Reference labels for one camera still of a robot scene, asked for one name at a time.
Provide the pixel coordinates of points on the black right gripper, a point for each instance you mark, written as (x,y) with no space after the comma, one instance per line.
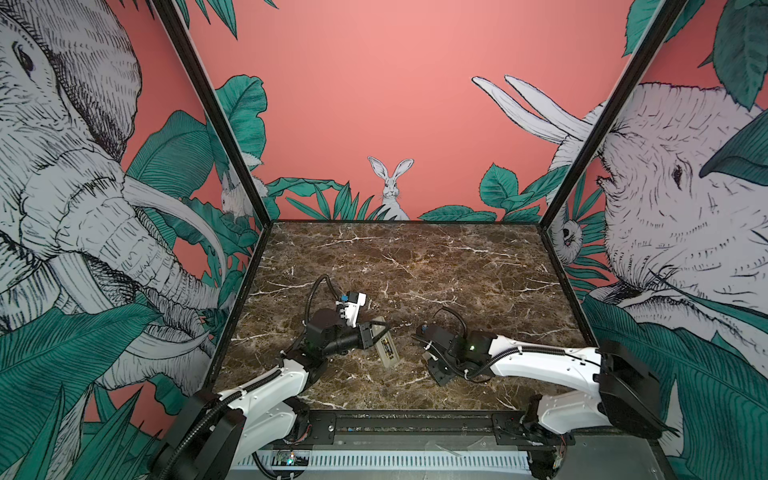
(434,374)

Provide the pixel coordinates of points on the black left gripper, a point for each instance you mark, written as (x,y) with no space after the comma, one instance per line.
(366,338)

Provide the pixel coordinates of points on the grey remote control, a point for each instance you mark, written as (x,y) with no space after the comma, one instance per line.
(387,350)

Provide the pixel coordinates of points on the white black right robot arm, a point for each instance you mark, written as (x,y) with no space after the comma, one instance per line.
(608,385)

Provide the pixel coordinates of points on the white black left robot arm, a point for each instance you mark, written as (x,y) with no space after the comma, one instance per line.
(216,430)

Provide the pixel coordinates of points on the green circuit board with leds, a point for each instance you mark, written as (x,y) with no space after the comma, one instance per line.
(290,459)

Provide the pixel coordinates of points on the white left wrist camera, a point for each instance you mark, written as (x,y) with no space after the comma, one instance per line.
(349,306)

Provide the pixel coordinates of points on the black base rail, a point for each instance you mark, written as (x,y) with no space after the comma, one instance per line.
(505,427)

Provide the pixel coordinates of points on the white slotted cable duct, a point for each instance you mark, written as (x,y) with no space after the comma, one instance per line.
(513,462)

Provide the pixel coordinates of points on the black left corner frame post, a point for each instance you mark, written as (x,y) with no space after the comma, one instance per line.
(169,15)

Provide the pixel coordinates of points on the black corner frame post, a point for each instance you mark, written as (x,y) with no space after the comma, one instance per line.
(169,15)
(654,36)

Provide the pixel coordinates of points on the black right corner frame post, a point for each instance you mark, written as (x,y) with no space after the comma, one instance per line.
(654,36)

